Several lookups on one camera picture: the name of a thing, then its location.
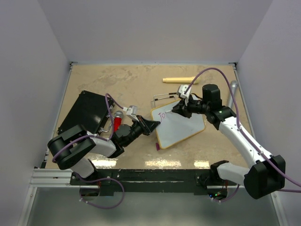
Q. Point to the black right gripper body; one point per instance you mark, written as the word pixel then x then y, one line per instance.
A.
pixel 198 107

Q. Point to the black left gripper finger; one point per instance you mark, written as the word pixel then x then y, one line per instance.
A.
pixel 149 124
pixel 147 130

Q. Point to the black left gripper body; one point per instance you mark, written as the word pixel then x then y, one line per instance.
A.
pixel 136 129

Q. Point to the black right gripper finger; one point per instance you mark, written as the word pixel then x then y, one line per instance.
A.
pixel 182 112
pixel 180 106

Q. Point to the yellow framed whiteboard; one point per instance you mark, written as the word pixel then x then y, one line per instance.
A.
pixel 173 127

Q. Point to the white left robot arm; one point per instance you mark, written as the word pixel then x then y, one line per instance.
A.
pixel 70 148

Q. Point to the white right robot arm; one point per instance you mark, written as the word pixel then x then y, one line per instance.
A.
pixel 264 173

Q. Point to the red toy microphone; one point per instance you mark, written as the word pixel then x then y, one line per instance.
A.
pixel 118 116

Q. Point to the cream toy microphone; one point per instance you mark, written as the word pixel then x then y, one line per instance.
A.
pixel 181 80

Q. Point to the silver toy microphone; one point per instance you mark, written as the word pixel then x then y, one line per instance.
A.
pixel 233 89

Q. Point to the black hard case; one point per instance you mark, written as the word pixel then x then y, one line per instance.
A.
pixel 89 110

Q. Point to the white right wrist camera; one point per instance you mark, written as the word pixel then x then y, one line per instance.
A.
pixel 183 93

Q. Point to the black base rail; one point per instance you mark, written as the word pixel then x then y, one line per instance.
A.
pixel 110 181

